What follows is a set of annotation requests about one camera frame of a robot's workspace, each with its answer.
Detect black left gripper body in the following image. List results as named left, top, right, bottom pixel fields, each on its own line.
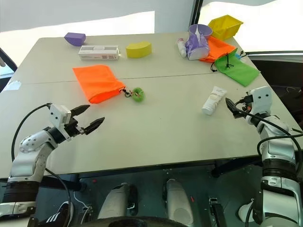
left=62, top=117, right=86, bottom=139

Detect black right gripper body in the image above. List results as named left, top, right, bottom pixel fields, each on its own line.
left=235, top=94, right=253, bottom=114

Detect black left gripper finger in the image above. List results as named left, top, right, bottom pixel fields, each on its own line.
left=83, top=116, right=106, bottom=135
left=71, top=105, right=91, bottom=117

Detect white cream tube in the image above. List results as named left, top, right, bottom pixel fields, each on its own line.
left=201, top=86, right=228, bottom=116

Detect orange drawstring bag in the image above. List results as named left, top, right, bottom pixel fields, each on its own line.
left=199, top=35, right=238, bottom=63
left=72, top=64, right=126, bottom=105

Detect green fluffy keychain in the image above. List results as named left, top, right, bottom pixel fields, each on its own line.
left=125, top=87, right=146, bottom=103

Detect white rectangular box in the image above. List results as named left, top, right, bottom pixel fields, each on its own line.
left=78, top=44, right=120, bottom=61

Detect white bottle pink print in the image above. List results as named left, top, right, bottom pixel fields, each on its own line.
left=176, top=37, right=188, bottom=58

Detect yellow plastic bin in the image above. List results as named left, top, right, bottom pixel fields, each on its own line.
left=207, top=14, right=244, bottom=41

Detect grey robot leg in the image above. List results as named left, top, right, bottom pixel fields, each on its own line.
left=98, top=183, right=138, bottom=221
left=162, top=178, right=194, bottom=227

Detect purple plastic bowl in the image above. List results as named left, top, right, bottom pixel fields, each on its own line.
left=188, top=24, right=214, bottom=40

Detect yellow foam block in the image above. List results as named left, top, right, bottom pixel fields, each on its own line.
left=125, top=40, right=153, bottom=59

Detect black sneaker white stripes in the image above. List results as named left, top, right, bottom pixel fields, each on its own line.
left=38, top=201, right=75, bottom=227

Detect dark vertical pillar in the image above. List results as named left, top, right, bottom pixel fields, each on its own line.
left=190, top=0, right=202, bottom=27

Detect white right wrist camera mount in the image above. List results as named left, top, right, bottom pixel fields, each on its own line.
left=246, top=86, right=272, bottom=117

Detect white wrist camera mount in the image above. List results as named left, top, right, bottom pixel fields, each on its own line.
left=246, top=86, right=272, bottom=117
left=49, top=104, right=72, bottom=142

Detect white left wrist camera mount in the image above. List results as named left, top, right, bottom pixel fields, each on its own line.
left=49, top=104, right=72, bottom=142

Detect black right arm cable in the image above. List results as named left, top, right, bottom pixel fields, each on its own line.
left=236, top=111, right=303, bottom=224

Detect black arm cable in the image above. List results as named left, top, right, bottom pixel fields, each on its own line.
left=236, top=111, right=303, bottom=224
left=11, top=103, right=71, bottom=227

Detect green drawstring bag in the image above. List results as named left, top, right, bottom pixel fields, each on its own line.
left=210, top=53, right=261, bottom=87

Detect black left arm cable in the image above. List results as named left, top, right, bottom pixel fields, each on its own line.
left=11, top=103, right=71, bottom=227

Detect white floor cable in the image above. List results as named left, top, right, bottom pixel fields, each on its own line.
left=72, top=191, right=92, bottom=211

